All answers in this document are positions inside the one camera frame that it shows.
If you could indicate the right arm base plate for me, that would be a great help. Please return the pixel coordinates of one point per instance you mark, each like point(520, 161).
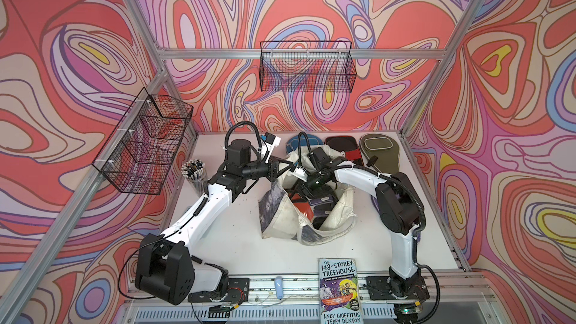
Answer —
point(396, 288)

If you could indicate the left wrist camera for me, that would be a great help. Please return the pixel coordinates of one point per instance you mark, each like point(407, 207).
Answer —
point(269, 143)

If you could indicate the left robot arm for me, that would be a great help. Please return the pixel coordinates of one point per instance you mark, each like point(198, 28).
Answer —
point(166, 266)

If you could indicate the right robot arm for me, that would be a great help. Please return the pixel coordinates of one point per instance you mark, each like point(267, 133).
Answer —
point(399, 207)

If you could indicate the treehouse paperback book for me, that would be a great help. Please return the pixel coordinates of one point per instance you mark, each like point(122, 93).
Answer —
point(339, 300)

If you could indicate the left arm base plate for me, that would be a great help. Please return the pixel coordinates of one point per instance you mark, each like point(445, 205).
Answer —
point(235, 291)

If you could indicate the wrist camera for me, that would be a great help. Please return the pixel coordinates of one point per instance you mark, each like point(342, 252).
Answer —
point(269, 143)
point(299, 172)

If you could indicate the right base connector box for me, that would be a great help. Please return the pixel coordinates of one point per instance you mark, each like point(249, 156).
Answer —
point(407, 313)

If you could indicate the green circuit board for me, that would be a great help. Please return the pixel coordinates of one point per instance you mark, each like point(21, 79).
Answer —
point(220, 312)

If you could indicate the blue paddle case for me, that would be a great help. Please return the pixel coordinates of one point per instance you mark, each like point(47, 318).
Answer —
point(296, 142)

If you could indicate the purple paddle case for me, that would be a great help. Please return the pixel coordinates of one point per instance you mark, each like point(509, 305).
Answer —
point(375, 202)

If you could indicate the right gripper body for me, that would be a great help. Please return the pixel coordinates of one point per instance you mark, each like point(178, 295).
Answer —
point(314, 181)

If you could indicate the back wire basket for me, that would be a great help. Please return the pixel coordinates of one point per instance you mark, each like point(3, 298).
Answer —
point(306, 66)

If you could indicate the green paddle case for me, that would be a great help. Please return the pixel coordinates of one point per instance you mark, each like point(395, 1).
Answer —
point(382, 152)

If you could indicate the black red paddle case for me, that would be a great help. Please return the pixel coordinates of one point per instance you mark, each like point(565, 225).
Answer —
point(347, 145)

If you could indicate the wire basket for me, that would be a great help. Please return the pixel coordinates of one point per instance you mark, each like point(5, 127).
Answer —
point(306, 66)
point(143, 146)

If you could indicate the small blue white device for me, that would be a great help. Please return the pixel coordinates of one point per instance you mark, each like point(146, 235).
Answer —
point(279, 287)

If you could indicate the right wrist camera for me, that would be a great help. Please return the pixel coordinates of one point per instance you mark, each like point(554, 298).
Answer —
point(299, 172)

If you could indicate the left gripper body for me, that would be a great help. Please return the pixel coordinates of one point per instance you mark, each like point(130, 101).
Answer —
point(257, 171)

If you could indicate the left wire basket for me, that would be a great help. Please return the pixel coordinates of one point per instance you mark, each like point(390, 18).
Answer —
point(143, 146)

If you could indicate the cup of pencils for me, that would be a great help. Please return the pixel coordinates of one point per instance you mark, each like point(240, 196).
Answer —
point(195, 173)

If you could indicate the white canvas tote bag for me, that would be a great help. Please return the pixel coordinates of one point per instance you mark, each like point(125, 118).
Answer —
point(286, 213)

